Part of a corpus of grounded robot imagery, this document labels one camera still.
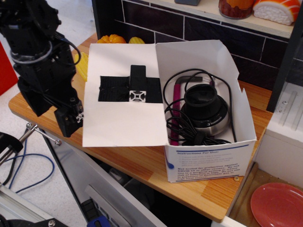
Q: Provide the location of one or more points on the yellow toy corn right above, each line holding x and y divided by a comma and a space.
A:
136, 40

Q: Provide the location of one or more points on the white cardboard box with flap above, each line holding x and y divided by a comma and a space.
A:
110, 120

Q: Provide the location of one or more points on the yellow toy corn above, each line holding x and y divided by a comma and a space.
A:
82, 65
136, 40

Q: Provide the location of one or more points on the metal clamp with screw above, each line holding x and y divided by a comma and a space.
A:
11, 145

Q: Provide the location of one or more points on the orange toy pumpkin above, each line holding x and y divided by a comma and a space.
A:
111, 39

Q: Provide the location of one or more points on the black silver 3D mouse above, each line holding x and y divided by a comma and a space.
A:
205, 110

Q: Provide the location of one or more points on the red orange jar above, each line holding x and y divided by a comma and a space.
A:
236, 9

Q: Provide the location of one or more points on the grey block on shelf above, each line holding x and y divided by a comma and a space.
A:
188, 2

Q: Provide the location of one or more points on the aluminium frame with bracket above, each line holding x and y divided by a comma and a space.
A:
17, 212

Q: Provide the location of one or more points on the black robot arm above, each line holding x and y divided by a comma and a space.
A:
42, 58

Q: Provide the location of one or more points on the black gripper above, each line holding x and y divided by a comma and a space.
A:
47, 82

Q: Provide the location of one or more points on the white cabinet drawer front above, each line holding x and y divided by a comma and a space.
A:
124, 201

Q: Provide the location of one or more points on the white orange sushi toy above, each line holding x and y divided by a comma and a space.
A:
280, 11

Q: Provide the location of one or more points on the red panel at left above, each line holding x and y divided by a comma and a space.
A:
8, 77

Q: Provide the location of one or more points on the yellow toy corn left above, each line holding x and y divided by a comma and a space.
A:
82, 65

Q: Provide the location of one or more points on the wooden shelf board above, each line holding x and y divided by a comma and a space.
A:
209, 9

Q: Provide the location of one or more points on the magenta handled hex key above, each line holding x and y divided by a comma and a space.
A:
176, 102

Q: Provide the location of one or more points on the blue black handle tool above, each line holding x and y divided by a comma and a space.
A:
93, 215

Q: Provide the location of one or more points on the black handle block on flap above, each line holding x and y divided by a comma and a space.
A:
137, 83

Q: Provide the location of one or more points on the red plate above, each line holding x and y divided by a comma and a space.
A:
277, 205

